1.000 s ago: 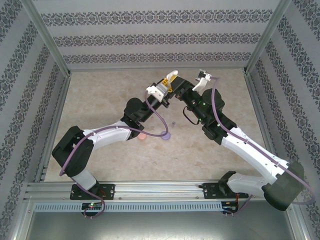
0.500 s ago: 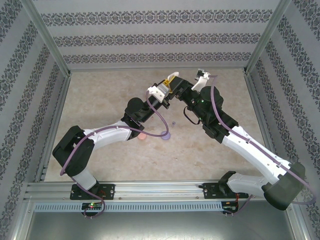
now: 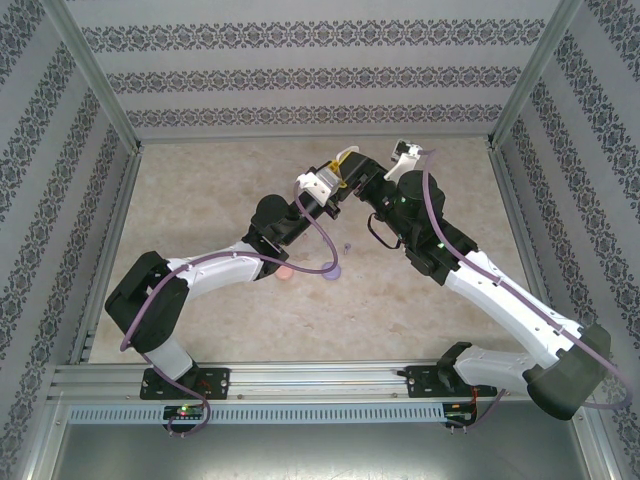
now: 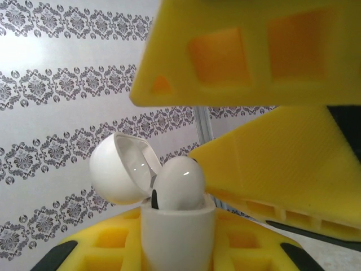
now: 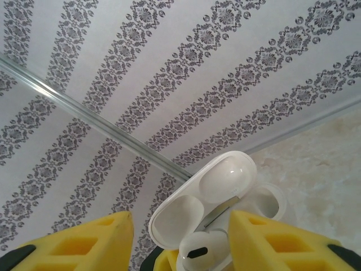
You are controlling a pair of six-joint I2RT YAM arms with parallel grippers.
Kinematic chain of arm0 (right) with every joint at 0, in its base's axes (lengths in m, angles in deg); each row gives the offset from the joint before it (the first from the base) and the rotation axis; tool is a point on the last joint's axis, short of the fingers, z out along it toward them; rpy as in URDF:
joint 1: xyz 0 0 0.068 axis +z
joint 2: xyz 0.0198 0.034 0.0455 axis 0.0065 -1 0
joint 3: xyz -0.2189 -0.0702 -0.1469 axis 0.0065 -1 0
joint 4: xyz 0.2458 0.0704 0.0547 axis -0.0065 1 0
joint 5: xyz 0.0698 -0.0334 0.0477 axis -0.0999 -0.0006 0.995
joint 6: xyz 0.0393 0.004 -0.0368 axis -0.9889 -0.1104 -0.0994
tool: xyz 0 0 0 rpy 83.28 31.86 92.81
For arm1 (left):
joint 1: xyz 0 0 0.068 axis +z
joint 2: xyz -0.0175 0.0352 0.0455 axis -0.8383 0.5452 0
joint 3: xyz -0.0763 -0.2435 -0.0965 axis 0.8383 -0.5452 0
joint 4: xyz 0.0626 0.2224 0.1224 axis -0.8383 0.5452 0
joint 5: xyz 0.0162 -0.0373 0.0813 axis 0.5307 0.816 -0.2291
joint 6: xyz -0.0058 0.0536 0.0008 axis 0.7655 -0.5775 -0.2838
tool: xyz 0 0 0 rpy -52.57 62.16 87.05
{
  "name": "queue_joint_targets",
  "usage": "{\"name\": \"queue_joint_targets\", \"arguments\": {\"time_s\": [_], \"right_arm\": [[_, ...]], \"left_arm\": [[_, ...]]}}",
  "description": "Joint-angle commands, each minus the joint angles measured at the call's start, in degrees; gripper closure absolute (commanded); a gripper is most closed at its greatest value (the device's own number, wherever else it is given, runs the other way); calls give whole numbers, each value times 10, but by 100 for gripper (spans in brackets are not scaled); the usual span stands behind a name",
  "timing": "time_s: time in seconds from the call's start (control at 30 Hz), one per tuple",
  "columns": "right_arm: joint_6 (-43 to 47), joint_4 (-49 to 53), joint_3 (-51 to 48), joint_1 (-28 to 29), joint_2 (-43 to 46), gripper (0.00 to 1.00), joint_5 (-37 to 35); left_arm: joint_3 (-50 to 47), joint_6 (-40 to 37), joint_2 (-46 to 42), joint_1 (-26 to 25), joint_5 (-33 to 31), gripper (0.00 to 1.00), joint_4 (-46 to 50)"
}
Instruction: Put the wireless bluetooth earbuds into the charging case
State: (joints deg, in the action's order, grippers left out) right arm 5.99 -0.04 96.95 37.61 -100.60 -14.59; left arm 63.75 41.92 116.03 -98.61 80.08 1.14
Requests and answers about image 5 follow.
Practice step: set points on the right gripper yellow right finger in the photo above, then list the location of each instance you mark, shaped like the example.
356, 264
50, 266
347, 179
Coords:
282, 248

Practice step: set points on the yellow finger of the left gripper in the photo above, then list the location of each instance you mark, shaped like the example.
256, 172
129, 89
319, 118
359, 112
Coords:
166, 262

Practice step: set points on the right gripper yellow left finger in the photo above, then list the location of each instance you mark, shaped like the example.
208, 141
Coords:
70, 248

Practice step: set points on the white earbud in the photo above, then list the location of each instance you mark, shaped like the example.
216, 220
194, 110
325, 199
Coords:
197, 240

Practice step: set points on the white charging case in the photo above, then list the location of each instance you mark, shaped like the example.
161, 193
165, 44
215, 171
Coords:
220, 178

